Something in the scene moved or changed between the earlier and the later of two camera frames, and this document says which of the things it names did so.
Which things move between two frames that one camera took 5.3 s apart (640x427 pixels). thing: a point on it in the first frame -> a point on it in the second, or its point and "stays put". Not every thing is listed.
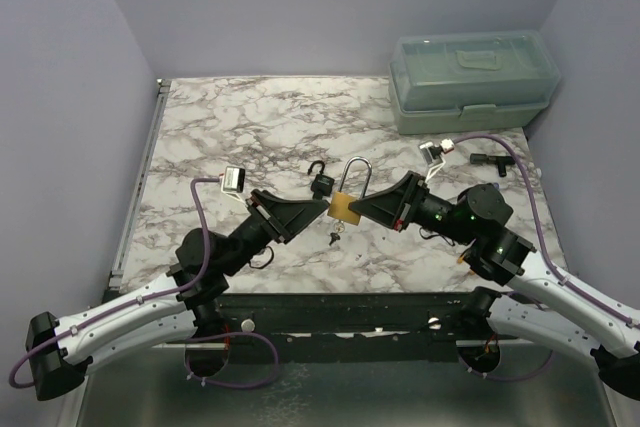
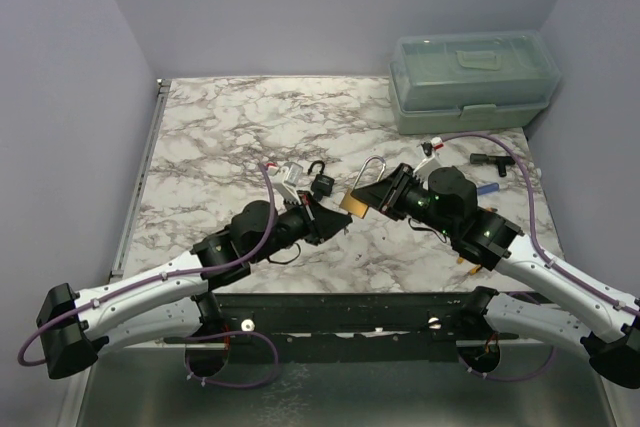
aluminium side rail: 136,190 stays put
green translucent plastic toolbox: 475,81 stays put
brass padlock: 340,200 -> 355,207
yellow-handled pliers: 460,259 stays put
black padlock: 321,185 stays put
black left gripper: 284,219 -> 321,222
